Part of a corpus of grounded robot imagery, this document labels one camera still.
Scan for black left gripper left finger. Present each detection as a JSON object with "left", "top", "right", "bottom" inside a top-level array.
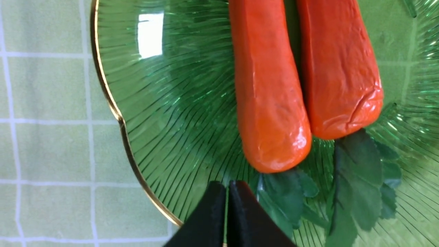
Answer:
[{"left": 164, "top": 181, "right": 226, "bottom": 247}]

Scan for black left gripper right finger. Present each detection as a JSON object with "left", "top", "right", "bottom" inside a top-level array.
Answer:
[{"left": 226, "top": 181, "right": 296, "bottom": 247}]

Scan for orange plastic carrot with leaves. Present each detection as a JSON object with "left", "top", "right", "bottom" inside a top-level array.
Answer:
[{"left": 228, "top": 0, "right": 317, "bottom": 237}]

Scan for green checkered tablecloth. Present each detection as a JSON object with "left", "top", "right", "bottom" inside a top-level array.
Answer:
[{"left": 0, "top": 0, "right": 177, "bottom": 247}]

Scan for green glass plate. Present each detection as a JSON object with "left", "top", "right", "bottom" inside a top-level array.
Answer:
[{"left": 91, "top": 0, "right": 438, "bottom": 247}]

